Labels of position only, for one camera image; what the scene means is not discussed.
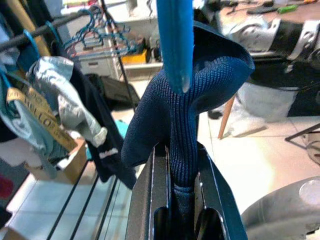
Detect navy knit garment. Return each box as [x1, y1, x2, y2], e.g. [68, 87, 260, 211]
[120, 21, 255, 226]

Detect black bag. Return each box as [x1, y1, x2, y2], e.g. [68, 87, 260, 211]
[86, 73, 141, 107]

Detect black metal clothes rack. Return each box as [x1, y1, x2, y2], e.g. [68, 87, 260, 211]
[0, 0, 141, 240]

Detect green plastic item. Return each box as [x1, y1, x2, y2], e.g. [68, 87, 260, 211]
[277, 4, 299, 15]

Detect black garment white print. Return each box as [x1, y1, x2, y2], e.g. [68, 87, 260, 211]
[71, 62, 138, 190]

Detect black metal frame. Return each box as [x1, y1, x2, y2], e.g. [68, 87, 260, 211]
[284, 121, 320, 151]

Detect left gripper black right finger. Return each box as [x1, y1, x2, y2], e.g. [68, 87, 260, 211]
[194, 142, 249, 240]

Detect pale teal garment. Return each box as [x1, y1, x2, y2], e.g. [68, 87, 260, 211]
[0, 72, 60, 180]

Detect yellow printed strap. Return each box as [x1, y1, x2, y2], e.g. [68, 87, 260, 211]
[6, 86, 78, 152]

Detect yellow box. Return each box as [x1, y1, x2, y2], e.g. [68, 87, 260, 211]
[121, 48, 149, 65]

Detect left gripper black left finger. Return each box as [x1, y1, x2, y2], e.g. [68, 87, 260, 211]
[126, 144, 175, 240]

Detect white chair wooden legs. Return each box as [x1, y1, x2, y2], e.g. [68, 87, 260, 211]
[217, 81, 300, 141]

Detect blue plastic hanger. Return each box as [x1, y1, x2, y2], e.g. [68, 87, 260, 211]
[99, 22, 138, 55]
[22, 28, 42, 73]
[44, 20, 62, 51]
[155, 0, 195, 95]
[0, 66, 15, 92]
[63, 6, 106, 51]

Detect teal cloth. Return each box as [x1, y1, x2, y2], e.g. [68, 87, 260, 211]
[114, 119, 132, 141]

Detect copper orange hanger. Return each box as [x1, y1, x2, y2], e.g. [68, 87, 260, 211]
[66, 46, 121, 59]

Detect cardboard box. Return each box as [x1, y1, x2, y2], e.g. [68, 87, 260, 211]
[23, 129, 88, 185]

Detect white drawer cabinet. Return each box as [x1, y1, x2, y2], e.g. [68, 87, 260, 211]
[79, 53, 121, 80]

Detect pale grey-blue garment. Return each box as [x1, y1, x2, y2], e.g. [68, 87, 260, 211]
[26, 56, 109, 149]

